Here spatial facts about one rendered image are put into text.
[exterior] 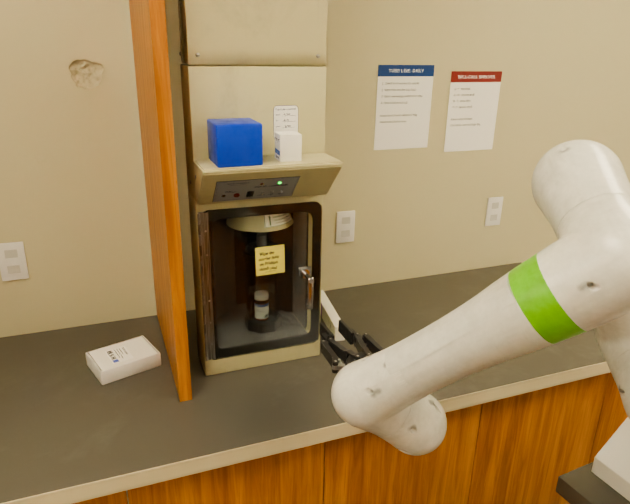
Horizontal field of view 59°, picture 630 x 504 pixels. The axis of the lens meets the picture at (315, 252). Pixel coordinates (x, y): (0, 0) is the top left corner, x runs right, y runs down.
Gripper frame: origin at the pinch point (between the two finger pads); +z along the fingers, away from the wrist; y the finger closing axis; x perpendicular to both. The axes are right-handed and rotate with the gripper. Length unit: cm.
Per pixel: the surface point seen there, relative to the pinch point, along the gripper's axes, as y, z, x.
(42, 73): 58, 66, -52
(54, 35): 54, 66, -62
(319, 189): -2.2, 18.7, -29.0
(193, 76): 26, 23, -54
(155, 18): 35, 14, -65
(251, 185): 15.5, 15.6, -31.6
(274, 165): 11.3, 11.9, -36.6
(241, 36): 16, 23, -63
